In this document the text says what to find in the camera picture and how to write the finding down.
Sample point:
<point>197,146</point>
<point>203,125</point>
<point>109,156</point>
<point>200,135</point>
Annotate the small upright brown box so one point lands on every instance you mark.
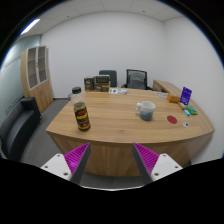
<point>88,84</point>

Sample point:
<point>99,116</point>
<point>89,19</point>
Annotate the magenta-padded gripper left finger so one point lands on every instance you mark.
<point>76,158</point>

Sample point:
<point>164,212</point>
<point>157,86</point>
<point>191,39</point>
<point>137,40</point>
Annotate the clear drink bottle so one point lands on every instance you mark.
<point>81,116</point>

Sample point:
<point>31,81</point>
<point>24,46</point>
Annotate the white printed leaflet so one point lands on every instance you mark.
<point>118,91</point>

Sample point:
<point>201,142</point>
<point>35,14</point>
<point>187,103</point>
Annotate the wooden side desk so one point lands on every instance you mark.
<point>165,86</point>

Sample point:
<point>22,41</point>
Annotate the dark brown box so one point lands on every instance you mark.
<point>102,79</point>

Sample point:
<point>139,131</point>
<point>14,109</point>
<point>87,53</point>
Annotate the small yellow box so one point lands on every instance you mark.
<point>181,106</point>

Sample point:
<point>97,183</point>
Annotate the purple standing card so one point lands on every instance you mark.
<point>185,96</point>

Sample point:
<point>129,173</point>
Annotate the flat round red coaster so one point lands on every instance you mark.
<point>172,119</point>

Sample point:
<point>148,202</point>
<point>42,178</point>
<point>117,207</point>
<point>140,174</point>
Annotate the grey mesh office chair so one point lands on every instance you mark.
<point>136,80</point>

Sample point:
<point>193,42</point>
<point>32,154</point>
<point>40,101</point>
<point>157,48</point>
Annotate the wooden glass-door cabinet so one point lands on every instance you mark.
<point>41,93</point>

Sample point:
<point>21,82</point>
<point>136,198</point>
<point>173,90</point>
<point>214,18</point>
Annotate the black leather sofa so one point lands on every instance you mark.
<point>16,126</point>

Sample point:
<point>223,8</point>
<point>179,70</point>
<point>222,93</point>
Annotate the white mug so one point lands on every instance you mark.
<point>146,111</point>

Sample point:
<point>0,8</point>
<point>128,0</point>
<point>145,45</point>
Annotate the small blue box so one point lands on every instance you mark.
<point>186,112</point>

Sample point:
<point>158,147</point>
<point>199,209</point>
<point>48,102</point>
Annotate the kraft cardboard box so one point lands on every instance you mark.
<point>103,88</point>

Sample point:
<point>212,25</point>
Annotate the orange-brown box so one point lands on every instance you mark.
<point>173,98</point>

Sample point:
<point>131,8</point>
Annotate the black office chair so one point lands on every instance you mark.
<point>109,76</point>

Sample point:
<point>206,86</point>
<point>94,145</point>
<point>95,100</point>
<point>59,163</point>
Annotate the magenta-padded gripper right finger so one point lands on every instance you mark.
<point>146,158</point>

